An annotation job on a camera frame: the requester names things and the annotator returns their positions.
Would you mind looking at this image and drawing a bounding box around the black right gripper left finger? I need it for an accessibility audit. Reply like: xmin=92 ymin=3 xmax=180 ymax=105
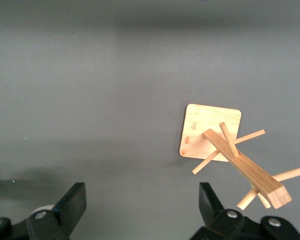
xmin=0 ymin=182 xmax=87 ymax=240

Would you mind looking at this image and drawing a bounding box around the wooden mug tree stand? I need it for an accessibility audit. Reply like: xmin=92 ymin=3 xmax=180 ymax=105
xmin=178 ymin=103 xmax=300 ymax=210

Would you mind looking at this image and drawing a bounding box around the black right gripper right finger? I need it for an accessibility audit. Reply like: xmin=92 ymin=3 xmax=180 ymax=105
xmin=191 ymin=182 xmax=300 ymax=240

